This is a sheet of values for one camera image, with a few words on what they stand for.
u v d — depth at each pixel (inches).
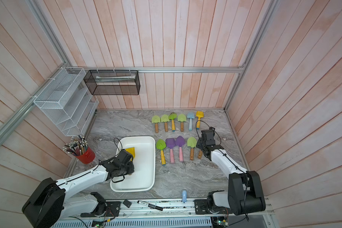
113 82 41.0
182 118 44.8
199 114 46.1
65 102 28.5
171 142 39.0
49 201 15.9
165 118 45.0
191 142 39.0
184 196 29.9
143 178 33.1
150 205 29.3
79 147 30.7
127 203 29.7
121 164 26.4
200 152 36.6
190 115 45.3
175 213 28.8
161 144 37.9
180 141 40.0
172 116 44.5
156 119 44.9
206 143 27.0
